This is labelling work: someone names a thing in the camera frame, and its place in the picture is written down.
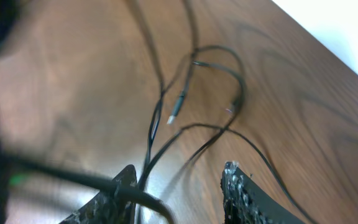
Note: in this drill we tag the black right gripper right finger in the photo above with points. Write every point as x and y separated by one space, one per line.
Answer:
246 203

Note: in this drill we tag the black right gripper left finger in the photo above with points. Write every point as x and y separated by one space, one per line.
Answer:
107 206

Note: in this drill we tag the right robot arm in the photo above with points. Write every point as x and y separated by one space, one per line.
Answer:
9 11

